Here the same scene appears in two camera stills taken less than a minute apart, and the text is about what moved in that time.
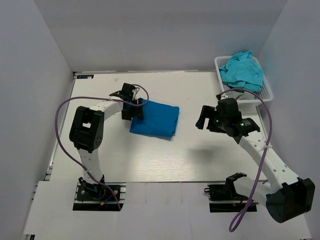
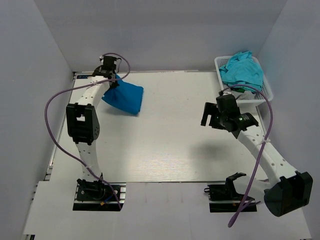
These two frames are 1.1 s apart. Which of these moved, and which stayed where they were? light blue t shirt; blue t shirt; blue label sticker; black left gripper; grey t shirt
Moved: black left gripper; blue t shirt
Stayed: grey t shirt; blue label sticker; light blue t shirt
